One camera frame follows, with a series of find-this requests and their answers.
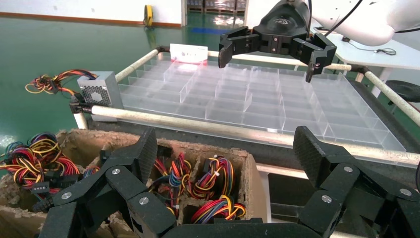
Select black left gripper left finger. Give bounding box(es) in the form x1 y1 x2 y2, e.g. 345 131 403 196
39 128 178 238

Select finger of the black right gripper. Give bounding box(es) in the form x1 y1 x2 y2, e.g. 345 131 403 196
218 26 262 68
290 33 338 83

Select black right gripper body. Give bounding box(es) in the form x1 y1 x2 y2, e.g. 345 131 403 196
253 0 311 55

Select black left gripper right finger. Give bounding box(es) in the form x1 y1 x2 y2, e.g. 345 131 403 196
293 126 420 238

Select background stacked goods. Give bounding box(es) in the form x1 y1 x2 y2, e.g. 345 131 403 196
187 0 247 14

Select white label card red print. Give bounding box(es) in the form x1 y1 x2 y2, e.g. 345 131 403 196
170 43 209 64

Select white desk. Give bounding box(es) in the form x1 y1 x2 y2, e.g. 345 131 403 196
310 26 420 99

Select clear acrylic divider tray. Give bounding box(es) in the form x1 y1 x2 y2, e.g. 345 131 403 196
118 52 407 152

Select brown cardboard divider box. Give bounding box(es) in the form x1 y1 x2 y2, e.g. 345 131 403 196
0 128 268 238

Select yellow floor stand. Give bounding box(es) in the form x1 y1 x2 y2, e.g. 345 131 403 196
143 4 154 28

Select black round stool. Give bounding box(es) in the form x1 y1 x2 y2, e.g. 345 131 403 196
385 79 420 107

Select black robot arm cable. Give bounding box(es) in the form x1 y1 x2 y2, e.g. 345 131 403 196
307 0 364 37

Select thin black desk cable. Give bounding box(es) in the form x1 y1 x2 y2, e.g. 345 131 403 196
342 36 398 57

